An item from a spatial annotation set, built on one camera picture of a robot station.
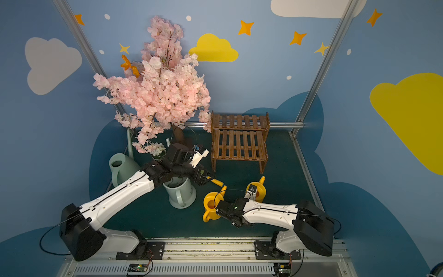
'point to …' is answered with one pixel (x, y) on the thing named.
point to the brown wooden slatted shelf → (239, 138)
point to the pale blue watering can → (181, 193)
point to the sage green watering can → (122, 168)
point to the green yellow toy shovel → (216, 182)
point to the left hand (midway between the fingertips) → (209, 168)
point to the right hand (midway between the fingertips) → (247, 202)
